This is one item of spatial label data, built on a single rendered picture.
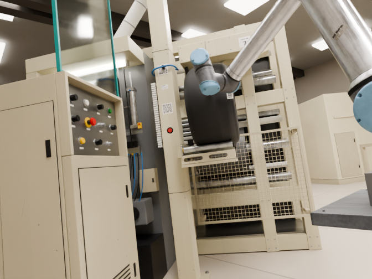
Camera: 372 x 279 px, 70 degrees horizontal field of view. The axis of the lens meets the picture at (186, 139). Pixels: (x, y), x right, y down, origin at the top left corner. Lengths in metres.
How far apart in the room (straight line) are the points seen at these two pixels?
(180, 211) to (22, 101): 1.15
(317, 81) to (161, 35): 8.56
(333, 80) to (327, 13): 9.12
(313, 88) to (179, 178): 8.78
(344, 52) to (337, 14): 0.12
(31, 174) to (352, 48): 1.27
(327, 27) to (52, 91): 1.08
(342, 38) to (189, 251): 1.53
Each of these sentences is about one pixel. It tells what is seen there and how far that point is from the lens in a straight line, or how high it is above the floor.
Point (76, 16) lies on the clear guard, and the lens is 1.58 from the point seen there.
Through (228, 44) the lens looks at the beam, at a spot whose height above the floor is 1.71.
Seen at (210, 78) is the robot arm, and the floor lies 1.18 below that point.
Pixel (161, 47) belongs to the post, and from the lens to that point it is 2.06.
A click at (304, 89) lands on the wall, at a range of 10.41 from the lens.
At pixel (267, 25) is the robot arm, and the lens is 1.26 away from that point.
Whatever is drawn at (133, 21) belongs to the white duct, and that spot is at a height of 2.11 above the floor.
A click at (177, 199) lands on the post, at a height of 0.58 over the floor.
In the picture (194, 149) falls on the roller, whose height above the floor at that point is 0.90.
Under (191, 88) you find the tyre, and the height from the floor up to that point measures 1.27.
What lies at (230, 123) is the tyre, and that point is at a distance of 1.66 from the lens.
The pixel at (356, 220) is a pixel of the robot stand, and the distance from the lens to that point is 0.91.
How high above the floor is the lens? 0.79
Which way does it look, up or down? 6 degrees up
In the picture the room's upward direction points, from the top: 7 degrees counter-clockwise
